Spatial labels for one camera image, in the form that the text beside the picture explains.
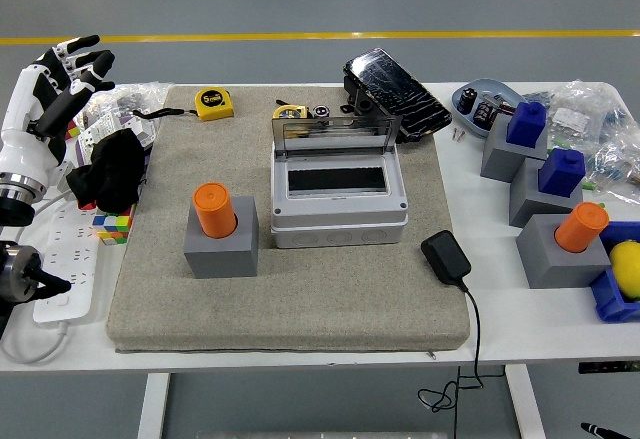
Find black power adapter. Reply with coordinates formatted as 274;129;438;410
420;230;472;288

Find white purple carton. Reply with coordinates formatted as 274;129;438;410
118;113;157;149

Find clear bags of small parts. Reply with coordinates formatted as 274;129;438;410
522;78;640;195

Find white power strip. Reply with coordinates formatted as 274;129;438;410
32;198;101;324

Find blue plastic bin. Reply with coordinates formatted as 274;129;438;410
588;221;640;324

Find yellow lemon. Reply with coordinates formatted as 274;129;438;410
608;241;640;303

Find black adapter cord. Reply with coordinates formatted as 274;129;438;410
417;282;506;439

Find blue block battery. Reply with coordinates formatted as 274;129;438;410
537;147;586;198
505;101;548;148

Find black cloth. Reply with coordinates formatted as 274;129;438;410
65;127;147;213

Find clear plastic bag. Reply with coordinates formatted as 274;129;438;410
82;82;174;130

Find grey junction box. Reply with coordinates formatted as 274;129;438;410
269;116;410;250

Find white power cable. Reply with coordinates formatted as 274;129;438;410
0;193;72;365

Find yellow tape measure, black strap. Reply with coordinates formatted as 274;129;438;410
132;87;235;123

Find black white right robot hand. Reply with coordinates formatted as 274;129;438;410
580;422;629;439

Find black table control panel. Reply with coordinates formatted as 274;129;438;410
578;360;640;374

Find black box with cracked lid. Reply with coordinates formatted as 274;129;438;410
342;47;453;145

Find blue-grey oval tray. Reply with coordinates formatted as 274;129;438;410
451;77;526;140

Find white table leg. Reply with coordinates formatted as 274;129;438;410
504;364;547;439
137;372;171;439

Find white wall socket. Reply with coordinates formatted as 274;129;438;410
78;126;109;160

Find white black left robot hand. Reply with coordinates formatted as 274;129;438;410
0;34;117;181

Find grey-brown fabric mat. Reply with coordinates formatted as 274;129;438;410
105;83;472;355

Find grey block holder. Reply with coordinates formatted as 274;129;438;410
480;112;549;184
515;213;614;290
183;196;260;280
508;156;584;228

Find orange cylinder battery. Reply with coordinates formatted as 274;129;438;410
193;182;238;240
553;202;610;254

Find dark silver electronic component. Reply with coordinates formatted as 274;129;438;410
492;92;519;116

